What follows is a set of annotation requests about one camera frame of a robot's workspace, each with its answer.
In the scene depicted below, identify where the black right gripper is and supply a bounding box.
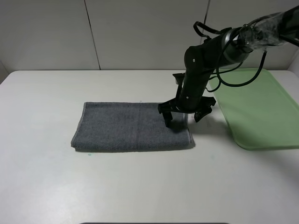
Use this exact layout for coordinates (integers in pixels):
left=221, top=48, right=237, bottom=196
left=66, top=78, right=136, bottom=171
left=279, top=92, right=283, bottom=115
left=158, top=96, right=216, bottom=128

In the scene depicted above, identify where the grey towel with orange pattern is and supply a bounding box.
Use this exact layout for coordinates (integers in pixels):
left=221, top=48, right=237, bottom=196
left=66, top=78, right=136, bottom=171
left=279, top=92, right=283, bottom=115
left=71, top=102, right=192, bottom=153

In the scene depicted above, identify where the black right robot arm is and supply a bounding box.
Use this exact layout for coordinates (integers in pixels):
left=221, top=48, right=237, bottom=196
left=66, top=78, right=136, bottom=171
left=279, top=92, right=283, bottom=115
left=158, top=7, right=299, bottom=127

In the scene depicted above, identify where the light green plastic tray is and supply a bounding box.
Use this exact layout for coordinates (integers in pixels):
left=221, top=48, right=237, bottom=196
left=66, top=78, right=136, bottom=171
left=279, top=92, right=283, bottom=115
left=214, top=70, right=299, bottom=150

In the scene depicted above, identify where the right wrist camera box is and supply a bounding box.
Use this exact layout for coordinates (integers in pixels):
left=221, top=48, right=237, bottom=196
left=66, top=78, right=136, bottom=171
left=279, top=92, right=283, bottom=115
left=172, top=73, right=185, bottom=85

